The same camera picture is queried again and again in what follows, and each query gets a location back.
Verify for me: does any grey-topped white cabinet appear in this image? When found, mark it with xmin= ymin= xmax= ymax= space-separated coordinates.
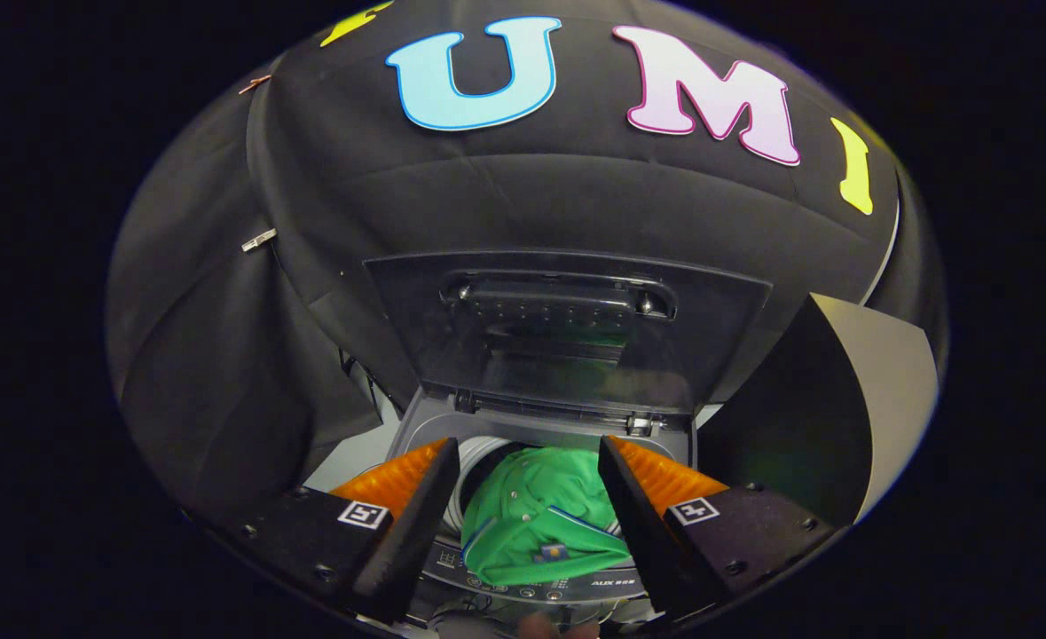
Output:
xmin=696 ymin=293 xmax=940 ymax=526

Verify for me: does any green polo shirt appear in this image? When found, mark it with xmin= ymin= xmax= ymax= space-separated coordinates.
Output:
xmin=460 ymin=446 xmax=639 ymax=587

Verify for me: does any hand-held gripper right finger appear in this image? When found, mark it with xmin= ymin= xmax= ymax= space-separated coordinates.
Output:
xmin=598 ymin=435 xmax=843 ymax=622

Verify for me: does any grey washing machine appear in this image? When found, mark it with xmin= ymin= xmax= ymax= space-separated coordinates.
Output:
xmin=303 ymin=382 xmax=703 ymax=635

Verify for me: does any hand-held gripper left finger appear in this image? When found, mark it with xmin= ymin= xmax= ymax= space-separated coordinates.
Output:
xmin=208 ymin=437 xmax=461 ymax=625

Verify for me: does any black backdrop cloth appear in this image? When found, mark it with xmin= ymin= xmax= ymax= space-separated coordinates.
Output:
xmin=106 ymin=0 xmax=949 ymax=533

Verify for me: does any dark washing machine lid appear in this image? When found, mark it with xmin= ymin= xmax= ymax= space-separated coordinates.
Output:
xmin=365 ymin=251 xmax=773 ymax=418

